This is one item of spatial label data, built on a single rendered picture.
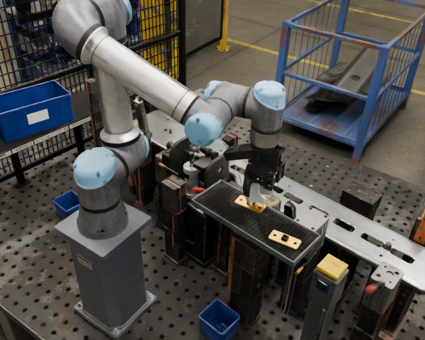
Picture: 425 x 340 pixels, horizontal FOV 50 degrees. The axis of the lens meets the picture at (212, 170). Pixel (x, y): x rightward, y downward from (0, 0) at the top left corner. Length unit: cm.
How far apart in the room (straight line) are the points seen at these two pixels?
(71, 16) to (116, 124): 35
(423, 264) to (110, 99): 106
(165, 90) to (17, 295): 107
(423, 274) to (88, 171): 103
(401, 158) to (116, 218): 296
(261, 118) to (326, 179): 127
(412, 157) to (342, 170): 167
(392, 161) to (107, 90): 295
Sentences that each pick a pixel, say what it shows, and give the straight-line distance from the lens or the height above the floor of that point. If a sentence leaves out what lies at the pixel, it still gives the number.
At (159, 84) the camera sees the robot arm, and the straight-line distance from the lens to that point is 102.
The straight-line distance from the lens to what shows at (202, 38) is 519.
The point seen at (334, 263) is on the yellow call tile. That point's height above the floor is 116.
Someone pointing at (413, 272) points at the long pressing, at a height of 100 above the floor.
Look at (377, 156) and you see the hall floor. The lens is 391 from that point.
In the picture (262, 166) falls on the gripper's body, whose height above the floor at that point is 137.
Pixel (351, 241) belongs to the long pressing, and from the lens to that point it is 157.
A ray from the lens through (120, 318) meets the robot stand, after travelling 160.
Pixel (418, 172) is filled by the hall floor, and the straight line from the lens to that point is 386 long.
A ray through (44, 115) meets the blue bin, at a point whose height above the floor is 110.
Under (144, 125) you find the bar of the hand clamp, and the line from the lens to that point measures 185.
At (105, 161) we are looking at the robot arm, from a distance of 128.
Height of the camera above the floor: 205
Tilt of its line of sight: 36 degrees down
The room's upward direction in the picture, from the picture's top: 2 degrees clockwise
